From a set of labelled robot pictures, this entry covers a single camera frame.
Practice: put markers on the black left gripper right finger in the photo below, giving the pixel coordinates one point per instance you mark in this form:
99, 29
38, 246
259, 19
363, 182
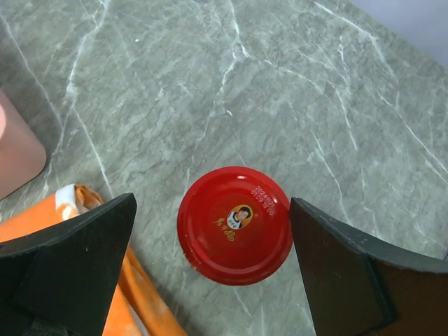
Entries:
357, 284

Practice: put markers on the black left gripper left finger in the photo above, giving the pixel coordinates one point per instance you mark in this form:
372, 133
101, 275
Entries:
67, 273

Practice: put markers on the red lid sauce jar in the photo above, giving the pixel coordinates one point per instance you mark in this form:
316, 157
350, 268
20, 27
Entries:
233, 226

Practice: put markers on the orange tie-dye cloth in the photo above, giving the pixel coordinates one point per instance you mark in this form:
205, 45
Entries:
136, 307

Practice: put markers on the pink divided tray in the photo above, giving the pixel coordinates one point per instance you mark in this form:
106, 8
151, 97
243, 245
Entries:
23, 156

